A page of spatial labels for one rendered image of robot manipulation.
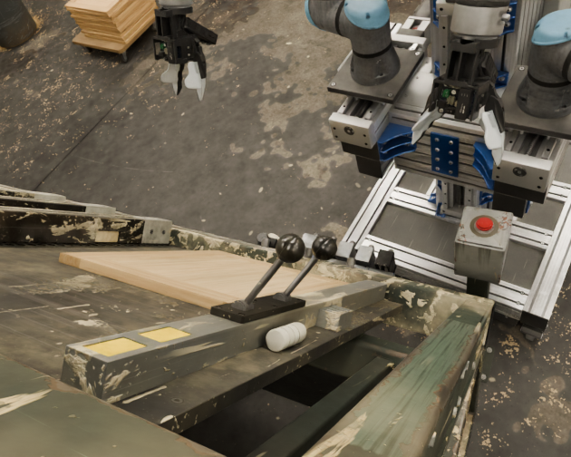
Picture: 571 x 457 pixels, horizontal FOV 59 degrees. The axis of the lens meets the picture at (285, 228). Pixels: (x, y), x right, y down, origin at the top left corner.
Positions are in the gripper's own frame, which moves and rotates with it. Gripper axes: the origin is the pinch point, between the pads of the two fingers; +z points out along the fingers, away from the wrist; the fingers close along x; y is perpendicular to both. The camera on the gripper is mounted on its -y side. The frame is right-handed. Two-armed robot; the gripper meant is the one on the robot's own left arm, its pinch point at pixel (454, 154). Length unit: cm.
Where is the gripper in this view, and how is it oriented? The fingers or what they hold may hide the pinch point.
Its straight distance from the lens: 93.8
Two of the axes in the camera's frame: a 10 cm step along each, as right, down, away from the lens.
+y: -5.9, 4.1, -7.0
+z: -0.2, 8.6, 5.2
